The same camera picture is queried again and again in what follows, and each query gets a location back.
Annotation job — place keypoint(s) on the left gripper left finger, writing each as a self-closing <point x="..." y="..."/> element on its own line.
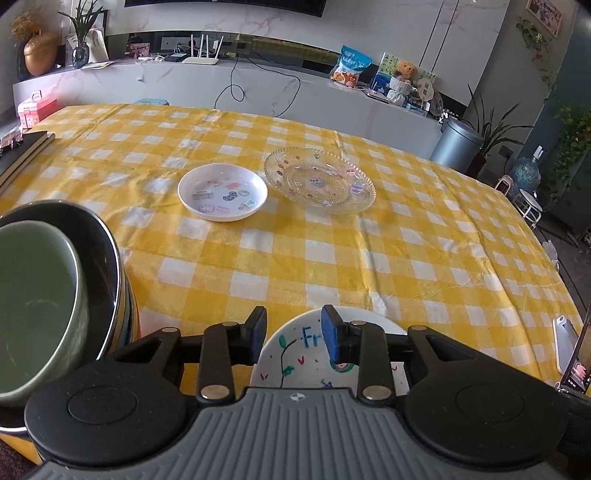
<point x="223" y="346"/>

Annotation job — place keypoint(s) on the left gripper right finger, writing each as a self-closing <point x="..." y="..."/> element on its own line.
<point x="365" y="345"/>

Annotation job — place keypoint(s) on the white Fruity plate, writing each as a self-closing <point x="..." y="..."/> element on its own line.
<point x="295" y="357"/>

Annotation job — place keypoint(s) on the orange steel bowl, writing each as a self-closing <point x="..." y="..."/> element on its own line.
<point x="111" y="313"/>

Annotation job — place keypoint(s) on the small white sticker plate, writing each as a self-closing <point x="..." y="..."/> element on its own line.
<point x="221" y="192"/>

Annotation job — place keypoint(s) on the clear glass plate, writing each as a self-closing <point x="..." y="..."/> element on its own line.
<point x="319" y="180"/>

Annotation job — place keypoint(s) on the green ceramic bowl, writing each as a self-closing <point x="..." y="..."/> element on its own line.
<point x="44" y="308"/>

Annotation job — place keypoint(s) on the yellow checkered tablecloth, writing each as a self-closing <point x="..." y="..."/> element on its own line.
<point x="435" y="248"/>

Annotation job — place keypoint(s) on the white round side stool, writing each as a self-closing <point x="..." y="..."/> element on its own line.
<point x="528" y="207"/>

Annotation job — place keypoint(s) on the smartphone on stand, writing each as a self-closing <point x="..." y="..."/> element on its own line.
<point x="572" y="355"/>

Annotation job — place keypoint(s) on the grey metal trash bin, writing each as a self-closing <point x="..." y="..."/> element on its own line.
<point x="457" y="146"/>

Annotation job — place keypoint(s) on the blue water jug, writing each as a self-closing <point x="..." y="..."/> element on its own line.
<point x="525" y="173"/>

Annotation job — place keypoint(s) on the white tv cabinet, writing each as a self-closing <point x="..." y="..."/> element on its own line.
<point x="243" y="87"/>

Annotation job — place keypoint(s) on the potted plant by bin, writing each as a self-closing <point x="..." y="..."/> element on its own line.
<point x="492" y="129"/>

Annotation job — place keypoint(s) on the light blue plastic stool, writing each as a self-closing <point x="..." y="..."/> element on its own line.
<point x="152" y="101"/>

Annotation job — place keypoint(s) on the teddy bear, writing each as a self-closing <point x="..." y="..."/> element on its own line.
<point x="405" y="71"/>

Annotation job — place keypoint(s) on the blue snack bag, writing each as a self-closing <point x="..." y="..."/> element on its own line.
<point x="350" y="66"/>

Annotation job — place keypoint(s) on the white wifi router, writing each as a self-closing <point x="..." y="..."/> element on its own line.
<point x="204" y="52"/>

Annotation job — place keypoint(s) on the pink storage box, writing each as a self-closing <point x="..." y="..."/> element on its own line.
<point x="36" y="108"/>

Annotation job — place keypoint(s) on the gold vase with dried flowers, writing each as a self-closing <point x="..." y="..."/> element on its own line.
<point x="36" y="48"/>

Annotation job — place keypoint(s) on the hanging ivy plant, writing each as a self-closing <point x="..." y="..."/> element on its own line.
<point x="539" y="46"/>

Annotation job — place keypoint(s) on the green plant in blue vase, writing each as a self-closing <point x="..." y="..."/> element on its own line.
<point x="86" y="13"/>

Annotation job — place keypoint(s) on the framed wall picture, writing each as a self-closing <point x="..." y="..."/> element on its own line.
<point x="547" y="14"/>

